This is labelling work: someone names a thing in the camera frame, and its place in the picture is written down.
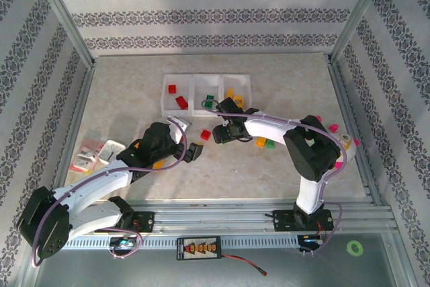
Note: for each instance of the red square lego brick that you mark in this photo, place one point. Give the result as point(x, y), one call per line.
point(205, 134)

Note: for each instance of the yellow rectangular lego brick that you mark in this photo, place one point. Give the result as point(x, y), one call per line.
point(158, 165)
point(230, 93)

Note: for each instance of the orange-yellow square lego brick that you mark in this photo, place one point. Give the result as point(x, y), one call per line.
point(260, 142)

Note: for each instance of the small green lego brick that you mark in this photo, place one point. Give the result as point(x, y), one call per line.
point(270, 144)

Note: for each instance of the small red lego piece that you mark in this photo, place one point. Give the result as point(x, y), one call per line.
point(172, 89)

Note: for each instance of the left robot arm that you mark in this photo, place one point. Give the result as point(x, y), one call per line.
point(94, 183)

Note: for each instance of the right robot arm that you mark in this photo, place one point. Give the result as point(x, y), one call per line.
point(268, 129)

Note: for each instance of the white square clock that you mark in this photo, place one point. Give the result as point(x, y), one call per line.
point(111, 149)

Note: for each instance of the pink white product package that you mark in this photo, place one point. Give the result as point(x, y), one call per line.
point(85, 157)

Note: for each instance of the black power distribution board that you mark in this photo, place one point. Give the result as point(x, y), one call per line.
point(199, 248)

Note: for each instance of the small circuit board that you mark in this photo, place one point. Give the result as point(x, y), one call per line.
point(122, 242)
point(310, 241)

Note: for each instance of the white pink plush toy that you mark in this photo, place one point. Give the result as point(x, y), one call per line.
point(346, 140)

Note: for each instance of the grey metal panel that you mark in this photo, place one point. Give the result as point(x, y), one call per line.
point(134, 273)

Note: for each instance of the green tape roll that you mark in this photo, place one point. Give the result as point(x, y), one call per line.
point(349, 248)

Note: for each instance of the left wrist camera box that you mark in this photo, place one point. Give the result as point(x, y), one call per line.
point(183, 122)

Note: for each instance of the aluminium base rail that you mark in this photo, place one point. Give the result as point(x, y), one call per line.
point(215, 216)

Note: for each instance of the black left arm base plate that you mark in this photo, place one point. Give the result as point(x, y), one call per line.
point(146, 221)

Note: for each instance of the aluminium side rail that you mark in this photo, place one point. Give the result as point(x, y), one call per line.
point(80, 105)
point(346, 105)

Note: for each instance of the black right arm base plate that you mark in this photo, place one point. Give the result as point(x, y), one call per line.
point(282, 219)

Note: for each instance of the aluminium frame post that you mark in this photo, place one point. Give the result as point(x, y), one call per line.
point(359, 14)
point(64, 18)

